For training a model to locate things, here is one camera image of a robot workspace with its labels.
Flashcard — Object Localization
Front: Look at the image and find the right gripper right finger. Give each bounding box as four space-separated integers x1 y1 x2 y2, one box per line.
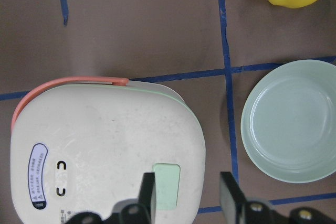
219 172 335 224

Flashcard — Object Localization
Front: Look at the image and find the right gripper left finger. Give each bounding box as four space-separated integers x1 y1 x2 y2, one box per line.
67 172 156 223

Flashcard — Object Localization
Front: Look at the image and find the green plate near cooker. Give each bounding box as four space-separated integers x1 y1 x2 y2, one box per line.
240 60 335 183

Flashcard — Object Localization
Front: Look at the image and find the white rice cooker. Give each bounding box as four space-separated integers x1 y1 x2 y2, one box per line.
10 77 206 223

